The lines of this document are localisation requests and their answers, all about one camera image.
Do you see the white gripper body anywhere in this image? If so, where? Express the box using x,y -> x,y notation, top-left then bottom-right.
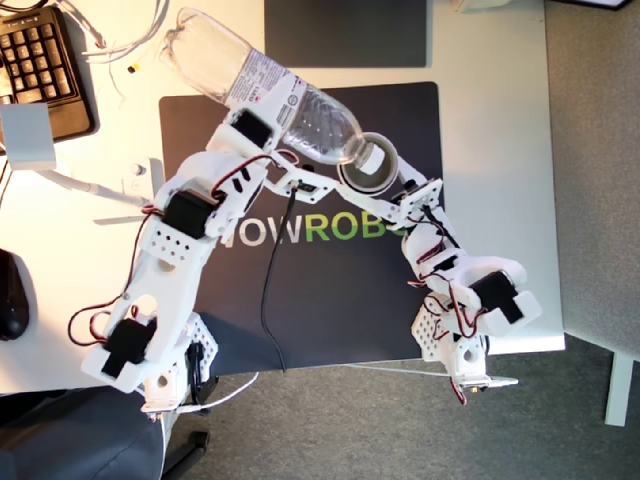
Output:
394,177 -> 444,226
207,105 -> 284,156

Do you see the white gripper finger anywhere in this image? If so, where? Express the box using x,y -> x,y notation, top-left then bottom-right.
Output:
397,156 -> 430,188
249,74 -> 307,127
334,181 -> 404,224

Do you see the clear plastic water bottle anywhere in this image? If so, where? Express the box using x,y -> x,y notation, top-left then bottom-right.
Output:
162,7 -> 389,176

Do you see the plain dark mat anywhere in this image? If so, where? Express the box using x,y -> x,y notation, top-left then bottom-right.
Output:
263,0 -> 434,70

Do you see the black mat with logo print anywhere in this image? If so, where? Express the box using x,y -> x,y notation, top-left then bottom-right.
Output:
158,81 -> 444,371

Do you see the white desk lamp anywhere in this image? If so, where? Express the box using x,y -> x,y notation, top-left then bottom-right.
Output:
0,103 -> 166,226

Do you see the black keyboard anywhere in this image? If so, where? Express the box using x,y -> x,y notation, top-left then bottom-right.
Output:
0,4 -> 99,141

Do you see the white table leg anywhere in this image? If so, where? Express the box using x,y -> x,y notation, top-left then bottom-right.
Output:
603,349 -> 640,429

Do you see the black computer mouse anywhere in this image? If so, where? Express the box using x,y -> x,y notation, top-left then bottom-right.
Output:
0,248 -> 32,342

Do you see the dark office chair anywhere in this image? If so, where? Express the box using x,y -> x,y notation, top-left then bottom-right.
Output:
0,384 -> 211,480

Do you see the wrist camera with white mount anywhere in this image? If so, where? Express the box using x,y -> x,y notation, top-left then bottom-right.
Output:
259,149 -> 346,204

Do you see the white cable with plug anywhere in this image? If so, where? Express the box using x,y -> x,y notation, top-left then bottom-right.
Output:
83,0 -> 174,64

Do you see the black camera cable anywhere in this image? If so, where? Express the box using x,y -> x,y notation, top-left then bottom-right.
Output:
259,182 -> 301,375

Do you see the thin white wire bundle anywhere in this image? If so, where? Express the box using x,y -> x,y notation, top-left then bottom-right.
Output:
57,0 -> 129,110

